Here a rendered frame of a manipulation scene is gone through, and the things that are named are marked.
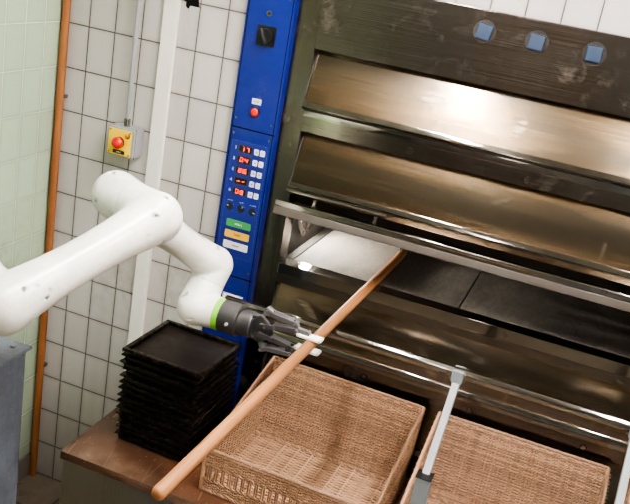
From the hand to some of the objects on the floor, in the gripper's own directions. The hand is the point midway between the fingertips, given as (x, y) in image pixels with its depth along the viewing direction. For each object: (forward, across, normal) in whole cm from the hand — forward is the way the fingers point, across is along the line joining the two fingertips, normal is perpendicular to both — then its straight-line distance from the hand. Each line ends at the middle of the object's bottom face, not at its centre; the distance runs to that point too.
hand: (309, 343), depth 239 cm
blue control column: (-49, +119, -146) cm, 195 cm away
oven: (+48, +119, -149) cm, 197 cm away
